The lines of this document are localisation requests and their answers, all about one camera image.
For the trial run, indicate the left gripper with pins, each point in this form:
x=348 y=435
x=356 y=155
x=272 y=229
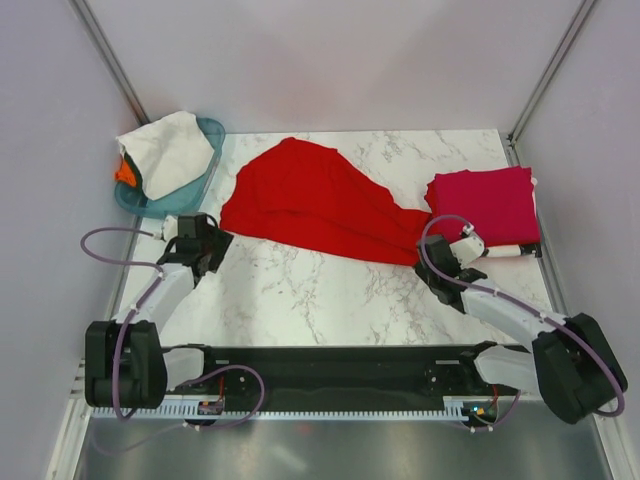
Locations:
x=221 y=241

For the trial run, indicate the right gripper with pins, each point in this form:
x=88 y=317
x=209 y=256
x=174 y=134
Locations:
x=421 y=273

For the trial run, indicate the red t-shirt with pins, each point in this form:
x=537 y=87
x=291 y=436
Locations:
x=431 y=197
x=310 y=196

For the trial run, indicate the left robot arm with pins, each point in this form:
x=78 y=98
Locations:
x=125 y=367

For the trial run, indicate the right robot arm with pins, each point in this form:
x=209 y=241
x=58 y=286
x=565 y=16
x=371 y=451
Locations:
x=567 y=361

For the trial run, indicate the folded red t-shirt in stack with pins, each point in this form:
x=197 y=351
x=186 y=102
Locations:
x=431 y=197

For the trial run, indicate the teal plastic basket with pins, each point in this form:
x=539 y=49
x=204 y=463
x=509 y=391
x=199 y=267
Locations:
x=186 y=199

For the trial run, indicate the folded magenta t-shirt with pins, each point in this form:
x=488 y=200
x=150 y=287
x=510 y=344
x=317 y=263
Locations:
x=470 y=194

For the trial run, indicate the white t-shirt in basket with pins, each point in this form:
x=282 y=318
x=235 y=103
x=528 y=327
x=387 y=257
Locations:
x=169 y=153

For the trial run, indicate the orange garment in basket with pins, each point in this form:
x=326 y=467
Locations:
x=125 y=174

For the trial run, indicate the dark green garment in basket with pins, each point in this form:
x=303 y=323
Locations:
x=136 y=170

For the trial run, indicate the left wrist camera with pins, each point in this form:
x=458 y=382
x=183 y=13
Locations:
x=195 y=225

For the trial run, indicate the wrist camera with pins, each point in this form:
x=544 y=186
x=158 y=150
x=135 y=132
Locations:
x=195 y=225
x=468 y=249

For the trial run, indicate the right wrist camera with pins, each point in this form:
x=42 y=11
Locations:
x=468 y=249

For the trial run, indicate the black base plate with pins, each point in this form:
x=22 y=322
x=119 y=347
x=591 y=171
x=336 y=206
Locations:
x=369 y=376

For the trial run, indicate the white slotted cable duct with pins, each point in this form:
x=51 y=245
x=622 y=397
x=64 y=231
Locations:
x=183 y=408

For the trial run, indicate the right aluminium frame post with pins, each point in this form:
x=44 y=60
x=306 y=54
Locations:
x=567 y=41

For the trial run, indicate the aluminium frame post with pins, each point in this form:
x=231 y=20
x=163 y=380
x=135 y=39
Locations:
x=567 y=41
x=101 y=43

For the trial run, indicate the left aluminium frame post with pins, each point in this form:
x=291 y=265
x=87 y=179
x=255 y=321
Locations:
x=101 y=43

